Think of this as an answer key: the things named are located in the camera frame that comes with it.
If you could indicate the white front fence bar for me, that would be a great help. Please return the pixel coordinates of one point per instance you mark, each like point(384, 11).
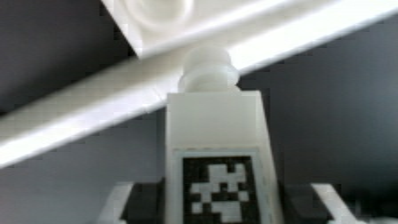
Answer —
point(124, 91)

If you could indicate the white table leg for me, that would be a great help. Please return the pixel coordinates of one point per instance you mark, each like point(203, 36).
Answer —
point(220, 180)

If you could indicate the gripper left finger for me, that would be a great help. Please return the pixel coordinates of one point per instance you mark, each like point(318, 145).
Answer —
point(133, 204)

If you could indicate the white square table top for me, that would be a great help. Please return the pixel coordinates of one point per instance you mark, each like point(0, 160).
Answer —
point(163, 23)

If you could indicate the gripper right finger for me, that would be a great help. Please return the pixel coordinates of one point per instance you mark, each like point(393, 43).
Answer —
point(313, 205)

